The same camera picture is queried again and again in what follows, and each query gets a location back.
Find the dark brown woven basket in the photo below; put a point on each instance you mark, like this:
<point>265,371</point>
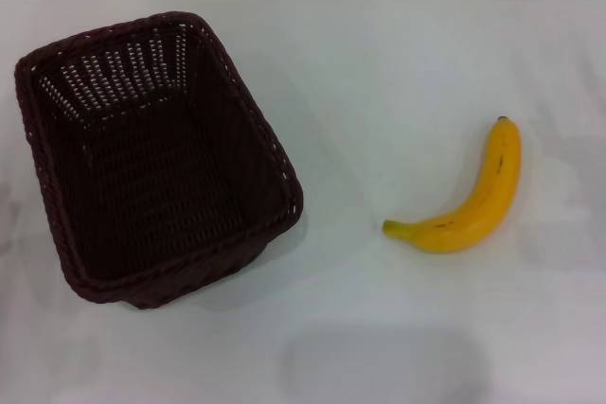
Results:
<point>161,196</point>

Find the yellow banana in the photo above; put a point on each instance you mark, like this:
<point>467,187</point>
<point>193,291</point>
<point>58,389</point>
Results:
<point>487,215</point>

